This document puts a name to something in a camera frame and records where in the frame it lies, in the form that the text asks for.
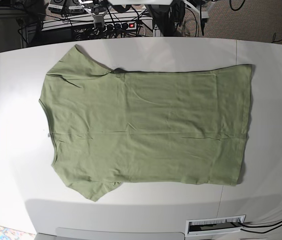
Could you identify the green T-shirt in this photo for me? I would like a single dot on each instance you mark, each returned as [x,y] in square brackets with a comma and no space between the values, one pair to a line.
[111,126]

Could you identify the black power strip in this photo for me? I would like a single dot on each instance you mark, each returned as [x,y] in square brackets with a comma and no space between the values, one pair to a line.
[124,27]

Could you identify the devices on back shelf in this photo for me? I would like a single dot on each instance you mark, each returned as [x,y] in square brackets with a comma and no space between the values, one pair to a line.
[77,7]

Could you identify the white table leg frame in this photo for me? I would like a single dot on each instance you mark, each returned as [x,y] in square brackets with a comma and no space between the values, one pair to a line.
[149,19]

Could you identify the table cable grommet slot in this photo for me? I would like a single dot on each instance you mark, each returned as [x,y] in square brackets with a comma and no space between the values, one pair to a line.
[214,226]

